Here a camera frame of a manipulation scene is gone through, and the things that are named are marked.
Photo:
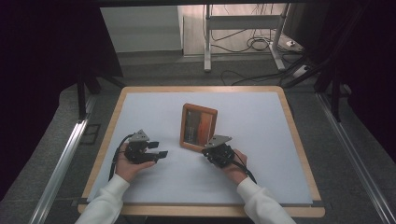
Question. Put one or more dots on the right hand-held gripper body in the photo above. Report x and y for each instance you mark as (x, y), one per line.
(221, 152)

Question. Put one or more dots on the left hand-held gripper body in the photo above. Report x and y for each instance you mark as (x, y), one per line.
(137, 151)

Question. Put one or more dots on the wooden photo frame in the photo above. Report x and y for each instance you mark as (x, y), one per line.
(199, 126)

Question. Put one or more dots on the person's left hand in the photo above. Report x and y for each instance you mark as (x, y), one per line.
(127, 169)

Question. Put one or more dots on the person's right hand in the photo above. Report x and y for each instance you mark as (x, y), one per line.
(236, 169)

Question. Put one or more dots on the white table board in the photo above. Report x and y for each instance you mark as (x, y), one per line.
(214, 186)

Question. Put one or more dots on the black floor grille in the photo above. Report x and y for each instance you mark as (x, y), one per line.
(90, 134)

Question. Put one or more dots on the black metal stand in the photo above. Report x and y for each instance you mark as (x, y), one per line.
(81, 99)
(335, 93)

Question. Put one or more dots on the white power strip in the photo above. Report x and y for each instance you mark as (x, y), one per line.
(301, 71)

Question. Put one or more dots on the white cabinet panel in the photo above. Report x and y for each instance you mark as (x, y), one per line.
(140, 28)

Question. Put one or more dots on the dark curtain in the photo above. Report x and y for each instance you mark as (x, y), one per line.
(40, 77)
(370, 62)

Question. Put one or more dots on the small white plug adapter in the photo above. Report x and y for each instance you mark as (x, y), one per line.
(291, 43)

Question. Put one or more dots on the aluminium floor rail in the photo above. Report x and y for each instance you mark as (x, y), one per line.
(62, 161)
(351, 149)

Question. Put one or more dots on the white metal desk frame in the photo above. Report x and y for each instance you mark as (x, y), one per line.
(244, 22)

